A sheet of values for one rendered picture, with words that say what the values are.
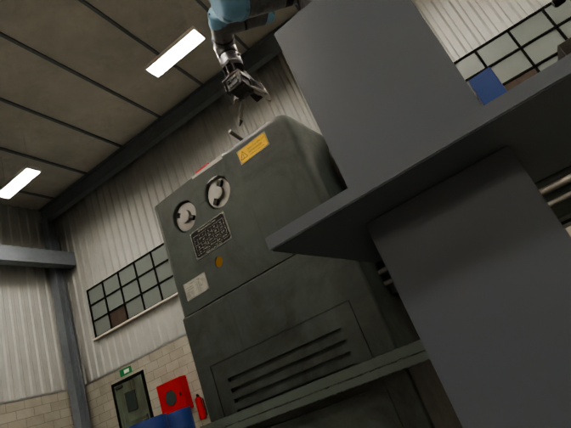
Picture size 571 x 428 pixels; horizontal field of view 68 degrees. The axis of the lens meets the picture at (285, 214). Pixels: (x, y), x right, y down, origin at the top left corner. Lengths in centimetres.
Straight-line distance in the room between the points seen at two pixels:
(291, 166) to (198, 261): 42
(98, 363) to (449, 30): 1114
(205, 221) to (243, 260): 19
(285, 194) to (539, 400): 77
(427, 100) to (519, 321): 29
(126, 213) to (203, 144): 293
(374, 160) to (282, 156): 58
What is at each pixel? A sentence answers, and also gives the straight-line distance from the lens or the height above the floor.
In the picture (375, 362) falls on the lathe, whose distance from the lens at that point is 97.
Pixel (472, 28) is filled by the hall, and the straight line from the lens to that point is 919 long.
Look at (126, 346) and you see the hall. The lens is 1159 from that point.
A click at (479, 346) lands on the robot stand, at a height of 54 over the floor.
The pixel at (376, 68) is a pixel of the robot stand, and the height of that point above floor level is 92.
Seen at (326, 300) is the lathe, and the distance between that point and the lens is 105.
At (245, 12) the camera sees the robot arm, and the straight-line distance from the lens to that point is 87.
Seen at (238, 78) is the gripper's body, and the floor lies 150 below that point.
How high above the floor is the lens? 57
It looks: 21 degrees up
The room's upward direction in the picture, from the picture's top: 22 degrees counter-clockwise
